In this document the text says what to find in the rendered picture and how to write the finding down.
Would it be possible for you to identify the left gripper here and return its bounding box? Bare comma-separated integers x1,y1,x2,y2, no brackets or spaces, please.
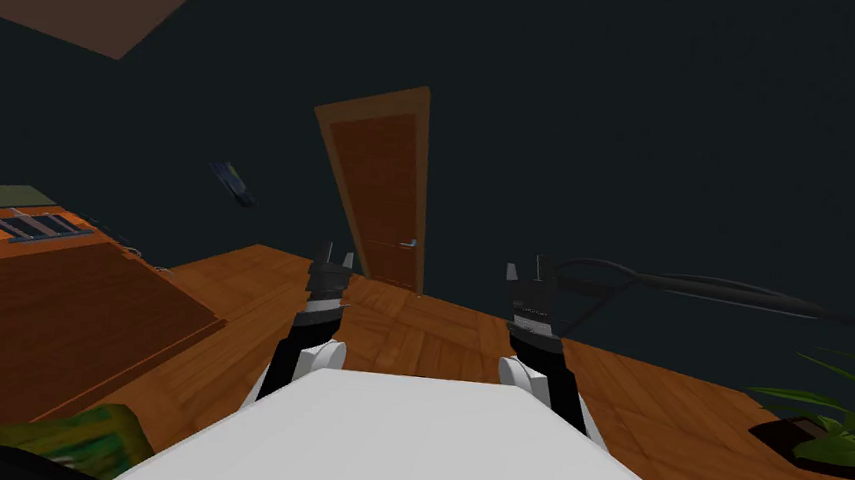
303,238,359,309

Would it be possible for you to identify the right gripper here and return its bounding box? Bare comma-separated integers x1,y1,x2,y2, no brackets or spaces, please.
499,249,567,326

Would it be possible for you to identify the brown wooden door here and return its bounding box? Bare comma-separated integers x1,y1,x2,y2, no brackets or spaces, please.
293,73,447,295

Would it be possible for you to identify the dark grey curved floor lamp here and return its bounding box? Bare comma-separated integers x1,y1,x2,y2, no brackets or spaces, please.
543,252,855,372

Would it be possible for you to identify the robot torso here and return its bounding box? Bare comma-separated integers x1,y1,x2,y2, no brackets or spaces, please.
100,341,768,480

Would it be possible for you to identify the brown wooden desk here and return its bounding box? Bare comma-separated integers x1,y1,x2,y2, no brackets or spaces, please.
0,181,241,468

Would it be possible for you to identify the green blocky cushion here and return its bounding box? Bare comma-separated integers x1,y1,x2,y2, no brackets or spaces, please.
0,390,161,480

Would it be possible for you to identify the green potted plant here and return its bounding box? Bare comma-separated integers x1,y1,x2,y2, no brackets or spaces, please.
737,340,855,480

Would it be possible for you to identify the dark blue wall picture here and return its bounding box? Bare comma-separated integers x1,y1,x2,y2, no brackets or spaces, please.
204,158,263,210

